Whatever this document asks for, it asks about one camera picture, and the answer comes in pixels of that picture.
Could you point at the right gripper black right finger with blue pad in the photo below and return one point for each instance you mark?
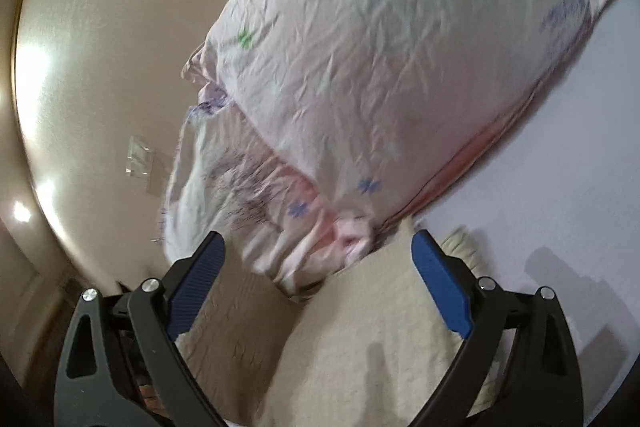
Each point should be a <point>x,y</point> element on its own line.
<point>517,364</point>

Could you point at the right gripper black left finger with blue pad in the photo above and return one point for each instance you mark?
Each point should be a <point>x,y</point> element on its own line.
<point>120,365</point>

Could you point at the cream knitted garment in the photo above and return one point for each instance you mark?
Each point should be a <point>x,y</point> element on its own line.
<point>367,349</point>

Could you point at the white floral pillow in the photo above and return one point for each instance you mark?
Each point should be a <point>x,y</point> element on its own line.
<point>321,123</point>

